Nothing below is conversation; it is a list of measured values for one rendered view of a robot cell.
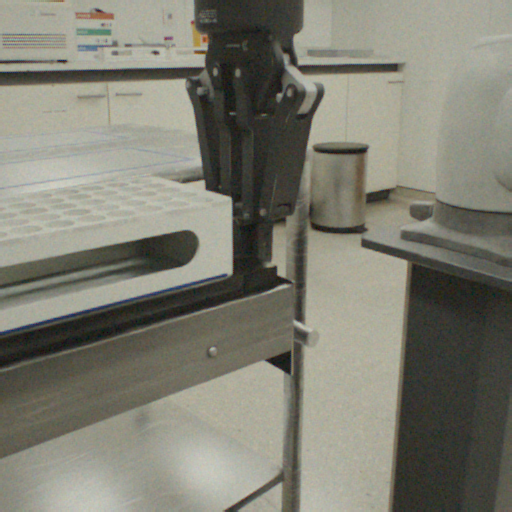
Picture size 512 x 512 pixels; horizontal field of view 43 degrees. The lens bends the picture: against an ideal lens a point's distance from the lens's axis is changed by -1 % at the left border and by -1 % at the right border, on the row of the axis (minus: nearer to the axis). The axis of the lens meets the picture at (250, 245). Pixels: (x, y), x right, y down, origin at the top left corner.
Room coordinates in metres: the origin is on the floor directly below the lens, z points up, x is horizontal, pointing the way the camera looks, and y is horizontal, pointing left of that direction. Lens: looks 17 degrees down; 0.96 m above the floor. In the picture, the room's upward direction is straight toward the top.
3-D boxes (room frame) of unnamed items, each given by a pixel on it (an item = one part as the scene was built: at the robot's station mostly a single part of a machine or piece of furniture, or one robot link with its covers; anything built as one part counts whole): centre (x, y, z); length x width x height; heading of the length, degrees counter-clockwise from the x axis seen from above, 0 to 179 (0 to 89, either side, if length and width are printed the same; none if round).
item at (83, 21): (3.37, 0.80, 1.10); 0.24 x 0.13 x 0.10; 128
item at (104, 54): (3.15, 0.55, 0.93); 0.30 x 0.10 x 0.06; 121
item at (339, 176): (3.50, -0.49, 0.23); 0.38 x 0.31 x 0.46; 39
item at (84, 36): (3.35, 0.82, 1.01); 0.23 x 0.12 x 0.08; 128
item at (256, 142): (0.46, -0.01, 0.89); 0.04 x 0.01 x 0.11; 129
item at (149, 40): (3.52, 0.52, 0.97); 0.24 x 0.12 x 0.13; 118
